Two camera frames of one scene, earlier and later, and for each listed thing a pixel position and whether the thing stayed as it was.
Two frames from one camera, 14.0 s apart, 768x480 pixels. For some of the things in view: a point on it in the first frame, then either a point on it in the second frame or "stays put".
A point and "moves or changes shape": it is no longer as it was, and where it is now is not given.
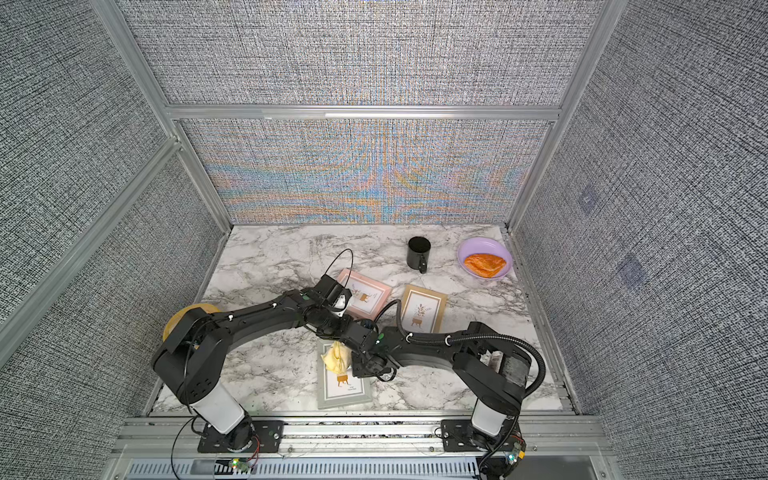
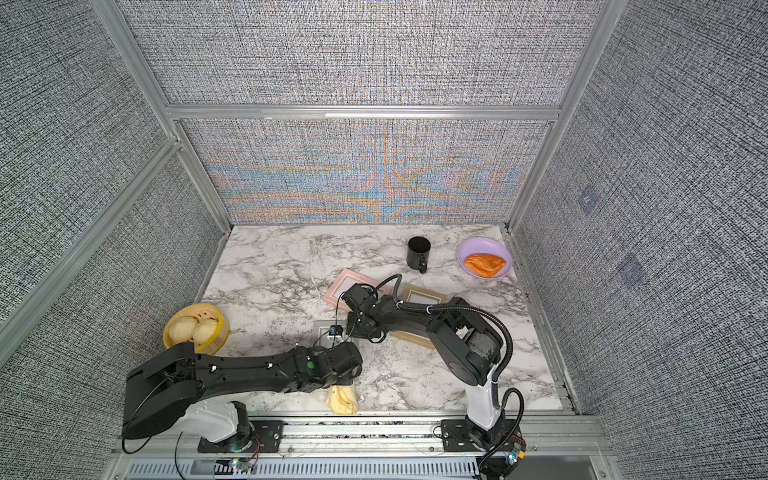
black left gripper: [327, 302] → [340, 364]
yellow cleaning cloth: [337, 358] moves or changes shape
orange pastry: [484, 265] stays put
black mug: [418, 251] stays put
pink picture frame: [368, 294] stays put
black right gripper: [356, 369] → [350, 323]
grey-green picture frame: [336, 390] moves or changes shape
